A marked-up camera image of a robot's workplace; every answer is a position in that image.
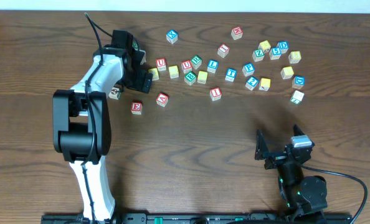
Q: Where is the red Y block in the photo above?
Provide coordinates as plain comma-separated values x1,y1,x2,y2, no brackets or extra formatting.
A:
140,53,146,65

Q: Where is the blue D block upper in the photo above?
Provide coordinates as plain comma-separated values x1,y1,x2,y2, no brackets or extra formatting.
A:
277,41,289,54

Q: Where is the white green block right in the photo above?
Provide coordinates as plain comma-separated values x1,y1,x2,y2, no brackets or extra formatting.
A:
290,90,305,105

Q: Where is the blue D block lower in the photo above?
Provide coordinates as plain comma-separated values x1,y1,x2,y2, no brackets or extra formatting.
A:
292,76,305,90

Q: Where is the blue 5 block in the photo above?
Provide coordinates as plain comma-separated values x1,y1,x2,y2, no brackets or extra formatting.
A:
269,47,282,60

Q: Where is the yellow block beside U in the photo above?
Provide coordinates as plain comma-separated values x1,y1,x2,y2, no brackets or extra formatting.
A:
148,68,159,81

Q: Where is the red I block upper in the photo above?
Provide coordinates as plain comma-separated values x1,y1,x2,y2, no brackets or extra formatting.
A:
217,44,230,58

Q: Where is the white soccer ball block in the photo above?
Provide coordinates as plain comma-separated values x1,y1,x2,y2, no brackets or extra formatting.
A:
108,87,121,100

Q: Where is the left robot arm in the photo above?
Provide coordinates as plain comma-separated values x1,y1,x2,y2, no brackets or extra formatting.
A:
49,30,153,223

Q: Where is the green B block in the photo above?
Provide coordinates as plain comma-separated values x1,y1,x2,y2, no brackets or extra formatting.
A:
184,72,196,86

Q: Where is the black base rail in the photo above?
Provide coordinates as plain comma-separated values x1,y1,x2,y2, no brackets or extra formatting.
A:
40,212,352,224

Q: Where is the yellow block far right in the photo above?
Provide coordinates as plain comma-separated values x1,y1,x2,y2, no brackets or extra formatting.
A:
288,51,301,64

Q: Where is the blue 2 block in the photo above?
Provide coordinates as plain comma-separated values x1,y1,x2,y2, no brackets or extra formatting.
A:
245,76,259,91

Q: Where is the red block top right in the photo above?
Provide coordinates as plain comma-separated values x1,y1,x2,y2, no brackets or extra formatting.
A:
231,26,243,40

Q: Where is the yellow block beside 2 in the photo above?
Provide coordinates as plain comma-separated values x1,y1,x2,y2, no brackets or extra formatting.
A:
259,78,271,91

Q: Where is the blue d block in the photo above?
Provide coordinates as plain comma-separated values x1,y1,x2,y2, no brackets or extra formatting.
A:
292,76,305,90
277,41,289,54

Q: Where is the red u block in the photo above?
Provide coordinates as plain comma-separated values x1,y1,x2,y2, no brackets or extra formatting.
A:
156,58,167,71
181,60,192,74

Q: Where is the blue P block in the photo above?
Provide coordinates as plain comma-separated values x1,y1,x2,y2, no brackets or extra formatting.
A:
242,63,255,77

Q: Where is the red E block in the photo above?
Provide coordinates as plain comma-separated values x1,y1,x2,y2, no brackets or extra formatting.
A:
131,102,143,115

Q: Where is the blue T block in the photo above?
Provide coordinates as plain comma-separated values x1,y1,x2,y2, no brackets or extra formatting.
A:
225,68,237,82

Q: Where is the green Z block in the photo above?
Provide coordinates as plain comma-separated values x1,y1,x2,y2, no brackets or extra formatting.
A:
252,49,265,62

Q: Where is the red A block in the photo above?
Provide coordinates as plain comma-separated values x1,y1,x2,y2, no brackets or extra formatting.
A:
156,93,169,107

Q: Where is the green R block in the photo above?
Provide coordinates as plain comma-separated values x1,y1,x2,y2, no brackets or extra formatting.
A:
191,55,202,70

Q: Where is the green F block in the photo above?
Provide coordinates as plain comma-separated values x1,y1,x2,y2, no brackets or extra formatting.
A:
133,39,140,50

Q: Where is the blue L block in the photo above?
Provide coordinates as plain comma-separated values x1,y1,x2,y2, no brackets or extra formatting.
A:
207,60,219,73

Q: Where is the red i block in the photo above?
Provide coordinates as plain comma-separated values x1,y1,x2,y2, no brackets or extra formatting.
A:
217,44,230,58
209,87,222,101

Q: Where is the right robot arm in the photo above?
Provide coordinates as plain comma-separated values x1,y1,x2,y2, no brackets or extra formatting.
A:
254,125,328,219

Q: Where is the red I block lower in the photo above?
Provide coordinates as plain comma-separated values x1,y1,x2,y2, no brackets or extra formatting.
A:
209,87,222,101

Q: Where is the yellow block centre left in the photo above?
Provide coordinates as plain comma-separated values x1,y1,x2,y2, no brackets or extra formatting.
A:
169,65,179,78

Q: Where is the yellow block top right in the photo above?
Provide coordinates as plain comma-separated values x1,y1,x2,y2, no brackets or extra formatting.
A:
258,40,271,53

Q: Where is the blue X block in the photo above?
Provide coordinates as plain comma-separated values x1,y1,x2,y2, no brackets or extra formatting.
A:
166,30,178,44

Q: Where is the yellow block beside B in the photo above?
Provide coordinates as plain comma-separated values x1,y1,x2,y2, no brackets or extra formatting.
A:
197,71,208,84

